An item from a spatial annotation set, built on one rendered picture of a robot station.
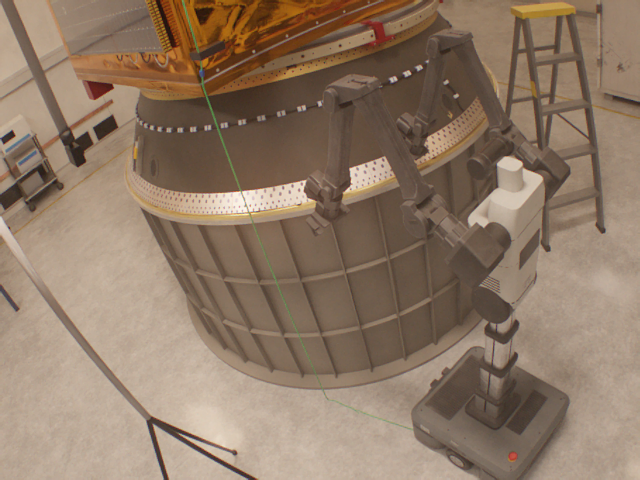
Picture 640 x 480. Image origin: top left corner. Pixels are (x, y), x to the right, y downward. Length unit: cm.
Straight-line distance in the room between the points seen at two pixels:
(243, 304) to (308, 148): 91
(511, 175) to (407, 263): 110
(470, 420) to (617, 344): 109
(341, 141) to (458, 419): 139
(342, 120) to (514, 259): 60
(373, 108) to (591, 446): 196
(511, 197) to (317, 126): 92
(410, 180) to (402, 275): 114
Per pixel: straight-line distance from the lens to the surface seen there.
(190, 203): 219
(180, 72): 170
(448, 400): 233
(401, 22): 214
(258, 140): 201
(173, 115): 225
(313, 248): 213
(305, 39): 188
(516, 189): 136
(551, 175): 153
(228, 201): 207
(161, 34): 162
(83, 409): 348
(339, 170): 146
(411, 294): 246
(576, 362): 280
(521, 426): 226
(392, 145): 123
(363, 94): 120
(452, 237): 125
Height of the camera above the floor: 226
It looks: 38 degrees down
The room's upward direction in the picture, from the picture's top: 17 degrees counter-clockwise
